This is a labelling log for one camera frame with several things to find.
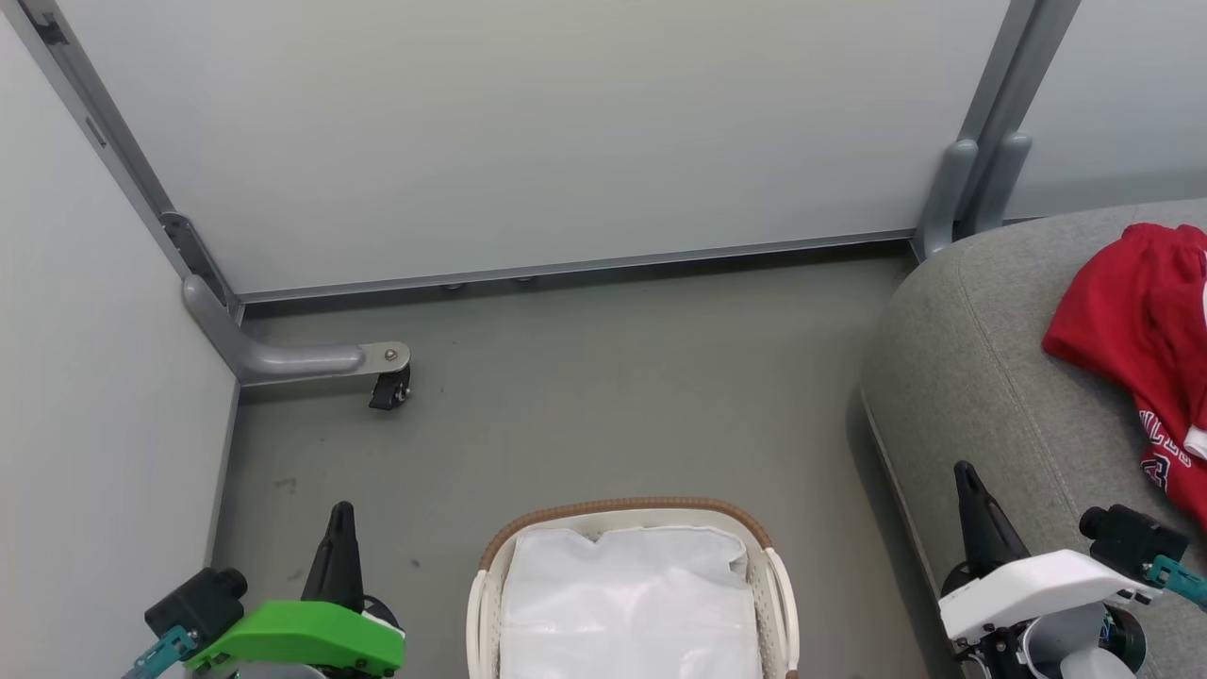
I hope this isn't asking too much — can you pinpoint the grey partition post base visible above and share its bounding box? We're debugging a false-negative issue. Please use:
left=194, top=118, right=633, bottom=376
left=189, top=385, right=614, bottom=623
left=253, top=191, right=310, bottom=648
left=909, top=0, right=1083, bottom=262

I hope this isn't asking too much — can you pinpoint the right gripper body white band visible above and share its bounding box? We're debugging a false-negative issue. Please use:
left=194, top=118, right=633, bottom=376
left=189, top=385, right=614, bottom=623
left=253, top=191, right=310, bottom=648
left=937, top=549, right=1163, bottom=652

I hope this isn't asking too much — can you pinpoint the grey slanted partition post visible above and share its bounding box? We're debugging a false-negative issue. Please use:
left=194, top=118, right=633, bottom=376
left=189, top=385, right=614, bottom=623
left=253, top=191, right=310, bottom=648
left=0, top=0, right=244, bottom=317

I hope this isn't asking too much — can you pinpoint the grey partition bottom rail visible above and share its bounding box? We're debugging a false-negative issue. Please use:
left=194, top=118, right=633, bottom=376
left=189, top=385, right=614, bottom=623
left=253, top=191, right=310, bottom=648
left=234, top=229, right=918, bottom=305

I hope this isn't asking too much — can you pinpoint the teal left camera cable plug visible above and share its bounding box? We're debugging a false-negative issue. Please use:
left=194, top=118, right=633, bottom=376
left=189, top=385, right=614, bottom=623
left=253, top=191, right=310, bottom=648
left=121, top=624, right=201, bottom=679

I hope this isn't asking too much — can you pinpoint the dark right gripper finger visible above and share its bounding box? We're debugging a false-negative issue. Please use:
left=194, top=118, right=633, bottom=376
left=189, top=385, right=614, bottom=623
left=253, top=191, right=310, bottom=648
left=953, top=459, right=1032, bottom=578

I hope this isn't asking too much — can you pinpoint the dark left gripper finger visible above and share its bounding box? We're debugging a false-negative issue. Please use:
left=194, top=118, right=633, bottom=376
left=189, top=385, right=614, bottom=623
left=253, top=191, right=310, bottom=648
left=301, top=501, right=366, bottom=609

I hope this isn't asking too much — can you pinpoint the teal right camera cable plug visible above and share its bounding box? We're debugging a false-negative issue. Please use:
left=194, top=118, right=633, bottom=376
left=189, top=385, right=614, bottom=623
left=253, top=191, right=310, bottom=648
left=1145, top=555, right=1207, bottom=606

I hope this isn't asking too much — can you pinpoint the white basket with brown rim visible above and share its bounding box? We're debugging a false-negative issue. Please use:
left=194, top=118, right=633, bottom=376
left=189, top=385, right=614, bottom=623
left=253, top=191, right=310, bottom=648
left=466, top=496, right=802, bottom=679

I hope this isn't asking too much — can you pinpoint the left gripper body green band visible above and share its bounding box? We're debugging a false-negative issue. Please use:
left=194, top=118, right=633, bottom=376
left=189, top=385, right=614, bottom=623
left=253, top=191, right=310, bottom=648
left=185, top=594, right=407, bottom=679

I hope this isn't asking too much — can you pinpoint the teal camera cable plug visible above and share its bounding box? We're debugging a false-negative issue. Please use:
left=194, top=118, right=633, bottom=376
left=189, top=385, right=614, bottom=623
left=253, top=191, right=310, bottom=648
left=1145, top=555, right=1207, bottom=606
left=121, top=624, right=201, bottom=679

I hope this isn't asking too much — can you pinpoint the small black caster wheel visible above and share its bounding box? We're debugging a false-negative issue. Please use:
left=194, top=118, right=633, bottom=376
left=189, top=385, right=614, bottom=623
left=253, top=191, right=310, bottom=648
left=368, top=365, right=414, bottom=412

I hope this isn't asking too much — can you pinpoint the red jersey with white trim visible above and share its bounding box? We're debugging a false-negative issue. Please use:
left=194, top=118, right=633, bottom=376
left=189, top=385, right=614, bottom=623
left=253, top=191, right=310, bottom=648
left=1042, top=223, right=1207, bottom=531

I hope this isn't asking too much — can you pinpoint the grey partition foot bracket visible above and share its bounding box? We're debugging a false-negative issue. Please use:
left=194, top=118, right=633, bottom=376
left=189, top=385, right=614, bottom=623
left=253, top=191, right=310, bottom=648
left=182, top=273, right=413, bottom=388

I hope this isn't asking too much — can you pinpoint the grey fabric sofa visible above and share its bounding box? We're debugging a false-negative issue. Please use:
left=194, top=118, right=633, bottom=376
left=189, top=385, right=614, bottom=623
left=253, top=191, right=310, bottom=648
left=859, top=198, right=1207, bottom=679

